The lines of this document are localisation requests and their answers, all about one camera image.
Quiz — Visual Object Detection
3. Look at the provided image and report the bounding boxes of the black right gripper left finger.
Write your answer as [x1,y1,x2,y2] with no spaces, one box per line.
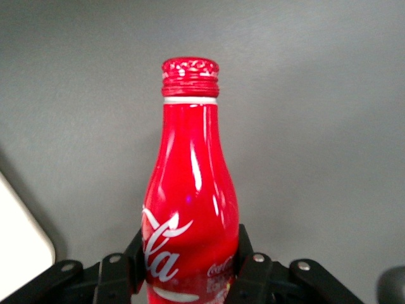
[0,227,147,304]

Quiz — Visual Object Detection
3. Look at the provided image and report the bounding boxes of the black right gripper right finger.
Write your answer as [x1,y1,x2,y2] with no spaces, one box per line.
[232,223,365,304]

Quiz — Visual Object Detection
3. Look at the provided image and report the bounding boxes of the red coke bottle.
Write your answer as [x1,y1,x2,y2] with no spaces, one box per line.
[140,56,240,304]

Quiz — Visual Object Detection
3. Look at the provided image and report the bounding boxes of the beige plastic tray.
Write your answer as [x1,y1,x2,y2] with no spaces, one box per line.
[0,170,56,301]

